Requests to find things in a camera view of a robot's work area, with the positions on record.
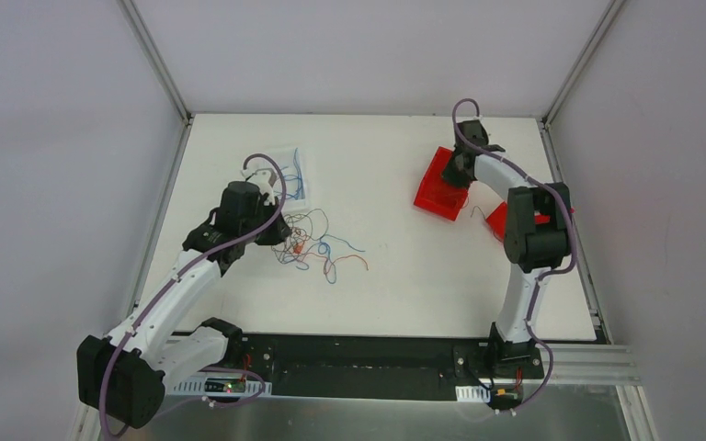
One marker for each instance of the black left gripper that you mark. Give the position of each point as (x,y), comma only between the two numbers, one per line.
(273,230)

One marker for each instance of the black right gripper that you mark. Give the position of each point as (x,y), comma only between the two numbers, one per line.
(459,172)

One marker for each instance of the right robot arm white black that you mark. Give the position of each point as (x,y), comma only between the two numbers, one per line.
(536,237)

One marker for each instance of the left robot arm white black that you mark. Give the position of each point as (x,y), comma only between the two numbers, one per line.
(126,373)

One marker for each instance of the far red plastic bin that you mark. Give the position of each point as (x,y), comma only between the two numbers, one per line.
(434,195)

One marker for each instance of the red plastic bin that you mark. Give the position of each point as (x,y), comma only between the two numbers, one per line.
(499,219)
(434,195)

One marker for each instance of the near red plastic bin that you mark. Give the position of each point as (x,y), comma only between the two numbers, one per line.
(499,219)

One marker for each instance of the white plastic tray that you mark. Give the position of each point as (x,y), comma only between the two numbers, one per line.
(291,162)

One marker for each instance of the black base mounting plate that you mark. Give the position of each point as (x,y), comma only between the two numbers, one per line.
(366,367)

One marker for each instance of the left white slotted cable duct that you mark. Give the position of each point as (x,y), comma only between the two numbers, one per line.
(220,387)

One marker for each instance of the white slotted cable duct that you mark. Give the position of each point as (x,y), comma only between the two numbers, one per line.
(472,394)
(220,387)

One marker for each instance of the right white slotted cable duct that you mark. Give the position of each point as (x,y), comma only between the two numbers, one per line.
(472,394)

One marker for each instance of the aluminium frame rail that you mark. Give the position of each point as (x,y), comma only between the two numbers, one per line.
(586,364)

